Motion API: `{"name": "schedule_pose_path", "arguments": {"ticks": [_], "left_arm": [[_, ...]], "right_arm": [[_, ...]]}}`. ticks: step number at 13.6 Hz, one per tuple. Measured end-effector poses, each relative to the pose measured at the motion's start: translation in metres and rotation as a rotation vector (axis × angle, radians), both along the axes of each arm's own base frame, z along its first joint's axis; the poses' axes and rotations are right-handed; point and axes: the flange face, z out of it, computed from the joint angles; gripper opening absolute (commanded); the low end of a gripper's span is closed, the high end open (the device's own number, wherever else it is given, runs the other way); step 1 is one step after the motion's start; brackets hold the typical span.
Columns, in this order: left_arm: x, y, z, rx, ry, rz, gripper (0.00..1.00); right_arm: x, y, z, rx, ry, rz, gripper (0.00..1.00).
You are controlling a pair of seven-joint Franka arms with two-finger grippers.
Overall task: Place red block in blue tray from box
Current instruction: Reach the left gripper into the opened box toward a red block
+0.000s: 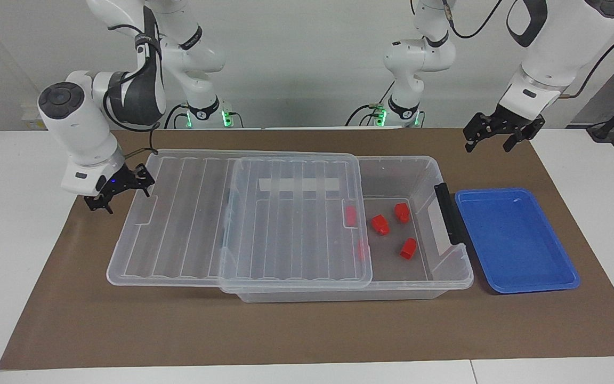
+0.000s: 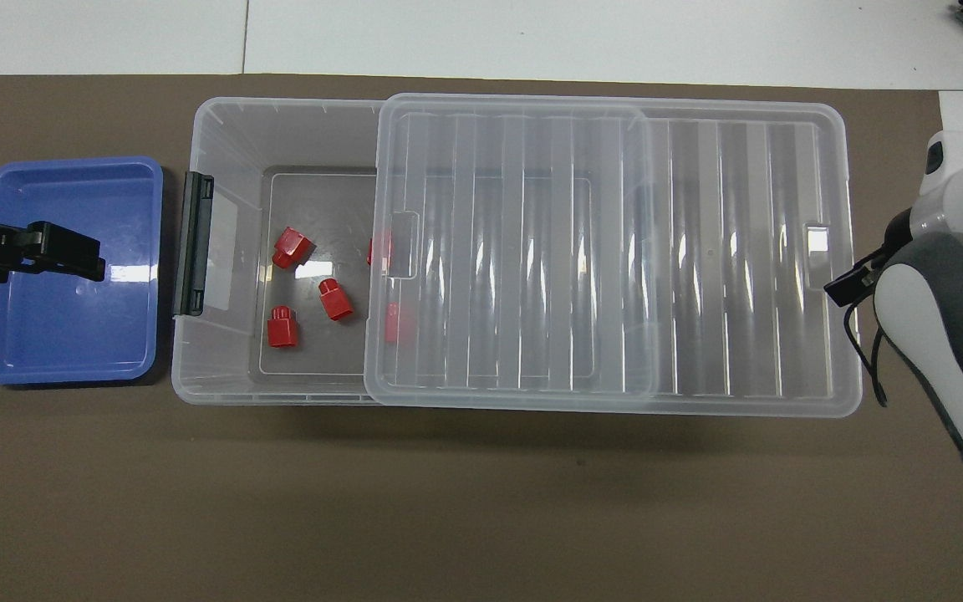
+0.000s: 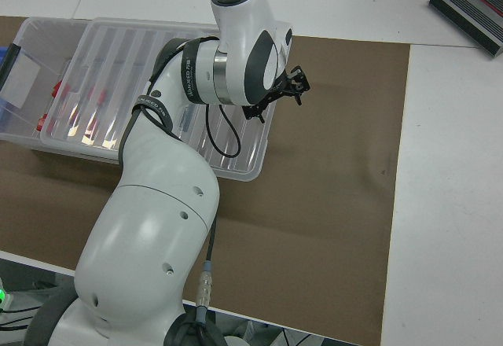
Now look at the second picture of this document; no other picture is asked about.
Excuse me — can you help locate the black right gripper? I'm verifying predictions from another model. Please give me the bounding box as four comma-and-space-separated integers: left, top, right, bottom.
823, 209, 917, 307

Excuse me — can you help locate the blue plastic tray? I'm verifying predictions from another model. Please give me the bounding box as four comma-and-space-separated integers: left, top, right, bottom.
0, 156, 165, 386

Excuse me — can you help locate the clear plastic storage box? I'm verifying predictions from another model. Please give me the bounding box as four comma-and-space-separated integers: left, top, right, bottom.
171, 96, 675, 407

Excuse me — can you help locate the clear ribbed plastic lid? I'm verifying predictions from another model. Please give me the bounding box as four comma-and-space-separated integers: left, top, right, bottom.
363, 92, 864, 418

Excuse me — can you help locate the black box latch handle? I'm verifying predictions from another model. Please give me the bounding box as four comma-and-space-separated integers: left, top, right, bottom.
174, 171, 215, 317

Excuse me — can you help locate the brown paper table mat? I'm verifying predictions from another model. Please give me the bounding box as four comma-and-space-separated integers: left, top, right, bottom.
0, 74, 963, 602

